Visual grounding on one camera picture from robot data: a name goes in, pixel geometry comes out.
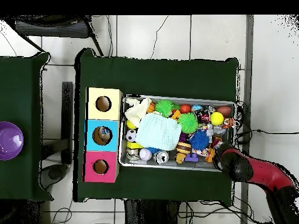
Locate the mint green cloth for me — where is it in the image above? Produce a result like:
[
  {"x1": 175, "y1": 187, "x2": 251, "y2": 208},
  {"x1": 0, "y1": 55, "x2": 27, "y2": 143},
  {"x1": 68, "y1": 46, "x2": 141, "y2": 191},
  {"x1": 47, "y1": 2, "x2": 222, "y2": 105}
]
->
[{"x1": 135, "y1": 112, "x2": 183, "y2": 152}]

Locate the crushed clear plastic bottle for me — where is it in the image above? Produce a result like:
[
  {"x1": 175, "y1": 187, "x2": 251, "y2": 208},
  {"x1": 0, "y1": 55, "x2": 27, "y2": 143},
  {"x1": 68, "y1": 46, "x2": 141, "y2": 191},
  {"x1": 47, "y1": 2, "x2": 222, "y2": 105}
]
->
[{"x1": 98, "y1": 127, "x2": 112, "y2": 143}]

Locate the silver mesh bin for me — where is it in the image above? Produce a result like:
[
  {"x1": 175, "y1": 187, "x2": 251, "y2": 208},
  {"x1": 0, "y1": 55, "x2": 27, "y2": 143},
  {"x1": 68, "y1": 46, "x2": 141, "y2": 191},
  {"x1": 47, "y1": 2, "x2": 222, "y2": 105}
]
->
[{"x1": 118, "y1": 94, "x2": 237, "y2": 173}]

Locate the wooden box with three holes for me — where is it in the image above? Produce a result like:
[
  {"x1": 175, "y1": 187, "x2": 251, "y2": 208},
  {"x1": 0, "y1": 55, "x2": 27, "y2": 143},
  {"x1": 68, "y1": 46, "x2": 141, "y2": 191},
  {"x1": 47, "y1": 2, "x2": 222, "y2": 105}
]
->
[{"x1": 82, "y1": 87, "x2": 124, "y2": 183}]

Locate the blue spiky rubber ball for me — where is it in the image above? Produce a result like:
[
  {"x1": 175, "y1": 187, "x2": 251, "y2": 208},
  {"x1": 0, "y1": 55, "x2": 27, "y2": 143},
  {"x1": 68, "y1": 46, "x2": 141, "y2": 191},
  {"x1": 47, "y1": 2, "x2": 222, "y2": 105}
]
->
[{"x1": 188, "y1": 129, "x2": 210, "y2": 151}]

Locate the yellow ball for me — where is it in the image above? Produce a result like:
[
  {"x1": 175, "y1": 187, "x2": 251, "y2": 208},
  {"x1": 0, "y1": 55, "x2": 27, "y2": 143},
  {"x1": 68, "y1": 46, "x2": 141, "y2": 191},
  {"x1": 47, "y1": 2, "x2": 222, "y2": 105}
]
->
[{"x1": 210, "y1": 111, "x2": 225, "y2": 126}]

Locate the green spiky rubber ball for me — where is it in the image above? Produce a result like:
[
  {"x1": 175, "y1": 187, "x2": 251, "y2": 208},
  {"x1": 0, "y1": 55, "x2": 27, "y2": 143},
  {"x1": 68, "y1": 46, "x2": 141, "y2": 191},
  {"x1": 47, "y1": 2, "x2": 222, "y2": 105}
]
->
[
  {"x1": 155, "y1": 99, "x2": 175, "y2": 118},
  {"x1": 178, "y1": 112, "x2": 199, "y2": 134}
]

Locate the white toy baseball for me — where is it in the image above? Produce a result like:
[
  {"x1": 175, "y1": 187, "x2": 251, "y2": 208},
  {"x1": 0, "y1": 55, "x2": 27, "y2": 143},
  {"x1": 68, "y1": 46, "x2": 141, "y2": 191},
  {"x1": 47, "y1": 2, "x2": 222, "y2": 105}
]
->
[{"x1": 139, "y1": 148, "x2": 152, "y2": 162}]

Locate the cream cloth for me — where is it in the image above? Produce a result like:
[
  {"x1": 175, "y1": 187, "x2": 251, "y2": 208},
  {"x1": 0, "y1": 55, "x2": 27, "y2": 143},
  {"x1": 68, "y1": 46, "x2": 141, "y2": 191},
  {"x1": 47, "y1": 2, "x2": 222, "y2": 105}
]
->
[{"x1": 124, "y1": 97, "x2": 152, "y2": 128}]

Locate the black and white soccer ball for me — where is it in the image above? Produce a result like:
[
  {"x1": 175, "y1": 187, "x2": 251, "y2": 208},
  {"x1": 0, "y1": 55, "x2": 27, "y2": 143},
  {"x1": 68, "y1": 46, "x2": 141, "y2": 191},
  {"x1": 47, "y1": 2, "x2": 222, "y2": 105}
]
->
[{"x1": 125, "y1": 128, "x2": 137, "y2": 142}]

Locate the dark green tablecloth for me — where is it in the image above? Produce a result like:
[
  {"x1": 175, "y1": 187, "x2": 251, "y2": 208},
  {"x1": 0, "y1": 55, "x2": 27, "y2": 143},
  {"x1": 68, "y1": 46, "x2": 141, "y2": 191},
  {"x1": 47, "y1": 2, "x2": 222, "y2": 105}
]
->
[
  {"x1": 74, "y1": 47, "x2": 239, "y2": 202},
  {"x1": 0, "y1": 52, "x2": 53, "y2": 202}
]

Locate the black chair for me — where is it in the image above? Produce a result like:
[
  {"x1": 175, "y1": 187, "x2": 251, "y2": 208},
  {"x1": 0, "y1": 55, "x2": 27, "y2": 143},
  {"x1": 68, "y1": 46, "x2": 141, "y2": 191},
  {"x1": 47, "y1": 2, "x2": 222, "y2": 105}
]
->
[{"x1": 4, "y1": 15, "x2": 105, "y2": 57}]

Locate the purple bowl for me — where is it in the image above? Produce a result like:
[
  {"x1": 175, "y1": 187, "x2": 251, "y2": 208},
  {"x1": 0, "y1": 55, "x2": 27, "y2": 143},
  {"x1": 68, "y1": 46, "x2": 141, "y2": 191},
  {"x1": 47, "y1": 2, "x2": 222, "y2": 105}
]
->
[{"x1": 0, "y1": 121, "x2": 25, "y2": 161}]

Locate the black power cable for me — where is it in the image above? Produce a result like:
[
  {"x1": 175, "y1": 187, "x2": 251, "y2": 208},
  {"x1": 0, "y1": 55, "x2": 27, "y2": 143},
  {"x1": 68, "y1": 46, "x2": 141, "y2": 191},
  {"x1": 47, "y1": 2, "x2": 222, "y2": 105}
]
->
[{"x1": 236, "y1": 128, "x2": 299, "y2": 139}]

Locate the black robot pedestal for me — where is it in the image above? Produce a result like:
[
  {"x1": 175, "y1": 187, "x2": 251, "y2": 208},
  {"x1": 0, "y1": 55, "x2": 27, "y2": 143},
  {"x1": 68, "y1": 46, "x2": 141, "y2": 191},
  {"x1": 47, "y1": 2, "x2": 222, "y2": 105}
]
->
[{"x1": 123, "y1": 199, "x2": 180, "y2": 224}]

